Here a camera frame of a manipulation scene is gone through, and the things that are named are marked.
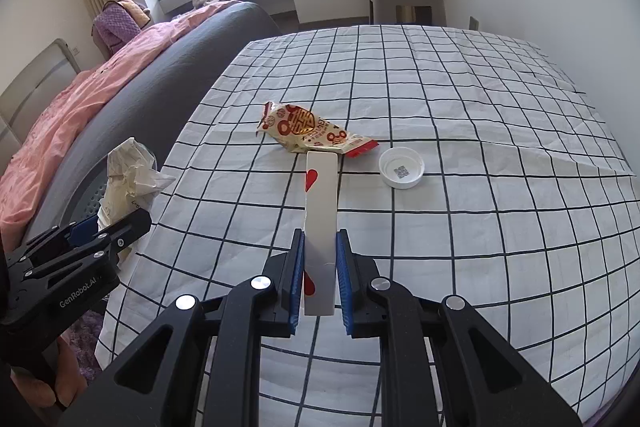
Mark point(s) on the purple quilted bag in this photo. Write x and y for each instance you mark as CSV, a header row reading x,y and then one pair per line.
x,y
115,24

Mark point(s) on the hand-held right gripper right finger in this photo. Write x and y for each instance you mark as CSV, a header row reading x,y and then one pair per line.
x,y
344,279

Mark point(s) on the person's left hand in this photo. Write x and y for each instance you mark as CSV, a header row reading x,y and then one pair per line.
x,y
35,394

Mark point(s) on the white box with red hearts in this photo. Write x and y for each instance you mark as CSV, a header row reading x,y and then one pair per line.
x,y
320,217

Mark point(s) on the beige bed headboard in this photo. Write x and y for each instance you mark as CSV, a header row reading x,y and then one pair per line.
x,y
35,77

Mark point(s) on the white plastic lid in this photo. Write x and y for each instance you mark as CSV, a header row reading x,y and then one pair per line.
x,y
400,169

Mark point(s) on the white paper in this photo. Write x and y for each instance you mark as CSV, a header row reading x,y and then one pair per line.
x,y
130,177

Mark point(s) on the pink blanket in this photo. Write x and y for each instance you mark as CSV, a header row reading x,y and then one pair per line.
x,y
65,107

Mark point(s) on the yellow and pink cushion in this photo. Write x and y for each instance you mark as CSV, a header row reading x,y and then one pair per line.
x,y
137,9

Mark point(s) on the red and white snack wrapper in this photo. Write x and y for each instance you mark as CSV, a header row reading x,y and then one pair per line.
x,y
300,127

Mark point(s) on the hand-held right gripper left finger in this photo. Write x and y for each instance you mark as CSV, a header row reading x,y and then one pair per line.
x,y
297,279

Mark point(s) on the grey perforated waste basket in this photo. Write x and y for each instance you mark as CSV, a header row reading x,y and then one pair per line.
x,y
92,202

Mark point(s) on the grey bed mattress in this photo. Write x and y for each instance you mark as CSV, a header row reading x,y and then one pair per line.
x,y
190,57

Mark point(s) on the purple fleece clothing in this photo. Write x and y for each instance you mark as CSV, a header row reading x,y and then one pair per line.
x,y
85,337

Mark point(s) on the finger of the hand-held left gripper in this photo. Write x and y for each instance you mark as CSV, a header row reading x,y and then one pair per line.
x,y
125,229
82,227

